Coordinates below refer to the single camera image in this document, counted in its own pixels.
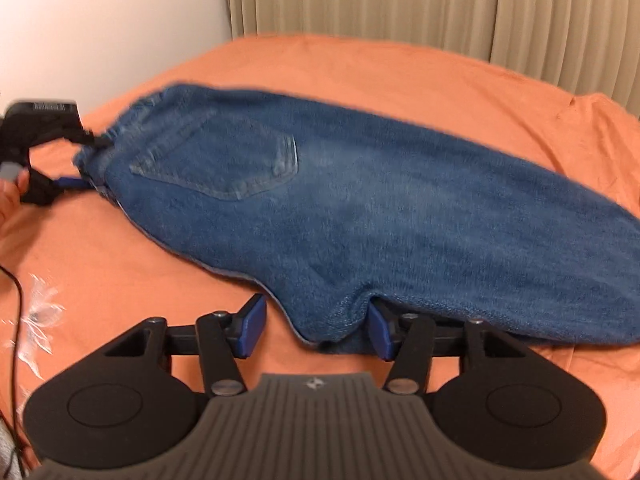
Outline blue denim pants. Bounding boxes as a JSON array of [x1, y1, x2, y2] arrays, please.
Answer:
[[75, 84, 639, 353]]

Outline person's left hand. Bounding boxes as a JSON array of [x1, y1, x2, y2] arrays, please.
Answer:
[[0, 170, 29, 228]]

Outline orange bed sheet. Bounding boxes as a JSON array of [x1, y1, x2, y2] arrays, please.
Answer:
[[1, 37, 639, 479]]

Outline beige pleated curtain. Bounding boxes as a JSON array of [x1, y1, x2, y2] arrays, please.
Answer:
[[227, 0, 639, 113]]

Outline black cable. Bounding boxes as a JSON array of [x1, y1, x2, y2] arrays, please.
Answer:
[[0, 264, 30, 478]]

